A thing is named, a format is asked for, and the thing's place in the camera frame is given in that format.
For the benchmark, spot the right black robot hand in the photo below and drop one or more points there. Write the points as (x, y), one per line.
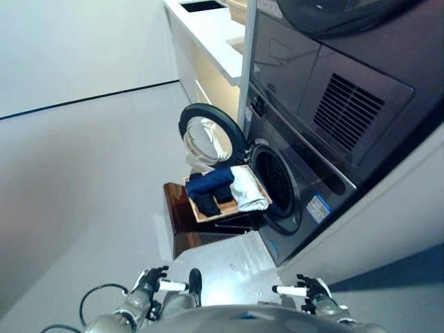
(317, 289)

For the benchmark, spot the small wicker counter basket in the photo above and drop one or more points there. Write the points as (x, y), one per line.
(239, 10)

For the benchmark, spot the black recessed counter sink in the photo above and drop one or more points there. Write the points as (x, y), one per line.
(203, 5)

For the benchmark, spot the white counter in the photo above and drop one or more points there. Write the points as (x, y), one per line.
(208, 38)

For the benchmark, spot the blue garment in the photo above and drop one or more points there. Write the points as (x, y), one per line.
(208, 182)

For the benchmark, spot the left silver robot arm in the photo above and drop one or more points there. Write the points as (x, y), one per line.
(135, 305)

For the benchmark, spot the white vertical frame post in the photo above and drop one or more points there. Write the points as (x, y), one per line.
(247, 62)

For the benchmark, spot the brown acrylic stool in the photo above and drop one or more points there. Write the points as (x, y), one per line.
(180, 215)

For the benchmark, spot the grey front-load washing machine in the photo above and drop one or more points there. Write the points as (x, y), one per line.
(312, 194)

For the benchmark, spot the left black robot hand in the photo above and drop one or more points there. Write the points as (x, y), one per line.
(147, 282)

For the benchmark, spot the grey stacked dryer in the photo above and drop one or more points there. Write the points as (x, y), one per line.
(347, 52)

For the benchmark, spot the rectangular wicker laundry basket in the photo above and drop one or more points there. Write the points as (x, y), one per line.
(227, 207)

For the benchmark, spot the round glass washing machine door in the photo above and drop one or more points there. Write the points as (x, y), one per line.
(185, 118)

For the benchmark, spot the short black garment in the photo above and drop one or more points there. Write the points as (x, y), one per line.
(223, 194)

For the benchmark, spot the left silver robot leg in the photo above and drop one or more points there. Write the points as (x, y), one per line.
(195, 284)

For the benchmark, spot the white garment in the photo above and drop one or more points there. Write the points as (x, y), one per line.
(248, 192)

